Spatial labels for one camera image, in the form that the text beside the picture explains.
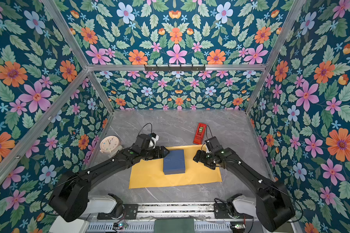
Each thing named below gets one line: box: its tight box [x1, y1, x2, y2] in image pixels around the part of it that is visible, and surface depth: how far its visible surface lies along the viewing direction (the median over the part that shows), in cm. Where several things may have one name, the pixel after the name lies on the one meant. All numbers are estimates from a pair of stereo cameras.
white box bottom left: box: [48, 215, 90, 233], surface depth 68 cm
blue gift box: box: [163, 149, 186, 175], surface depth 86 cm
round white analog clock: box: [99, 135, 123, 154], surface depth 98 cm
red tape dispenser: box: [192, 122, 208, 145], surface depth 101 cm
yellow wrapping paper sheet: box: [174, 144, 223, 186], surface depth 87 cm
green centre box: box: [153, 217, 195, 233], surface depth 71 cm
